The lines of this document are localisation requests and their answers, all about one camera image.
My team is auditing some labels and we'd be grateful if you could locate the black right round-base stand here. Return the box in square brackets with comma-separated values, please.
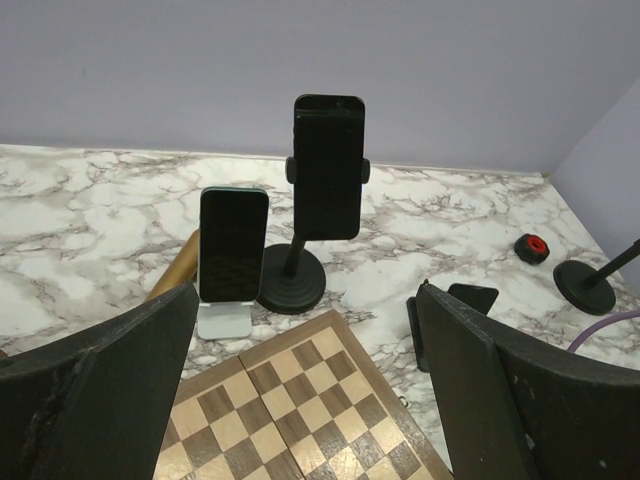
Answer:
[553, 240, 639, 315]

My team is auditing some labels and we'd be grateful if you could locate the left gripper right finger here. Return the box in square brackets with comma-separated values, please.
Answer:
[416, 283, 639, 479]

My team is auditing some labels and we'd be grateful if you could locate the white phone stand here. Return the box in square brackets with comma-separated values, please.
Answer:
[196, 301, 254, 341]

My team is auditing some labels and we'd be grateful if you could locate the black red knob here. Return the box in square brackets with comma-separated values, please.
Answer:
[514, 234, 550, 265]

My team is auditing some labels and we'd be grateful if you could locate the wooden chessboard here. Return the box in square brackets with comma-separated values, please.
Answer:
[154, 311, 450, 479]

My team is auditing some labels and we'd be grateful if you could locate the black tall round-base stand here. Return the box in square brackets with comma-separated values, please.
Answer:
[258, 157, 371, 314]

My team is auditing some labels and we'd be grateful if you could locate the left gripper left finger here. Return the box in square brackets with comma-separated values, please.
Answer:
[1, 283, 198, 479]

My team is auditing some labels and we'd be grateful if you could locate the phone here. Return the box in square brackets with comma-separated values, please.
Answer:
[293, 94, 365, 241]
[447, 283, 499, 315]
[197, 186, 269, 304]

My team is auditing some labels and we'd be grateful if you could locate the black folding phone stand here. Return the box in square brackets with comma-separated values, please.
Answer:
[406, 296, 429, 373]

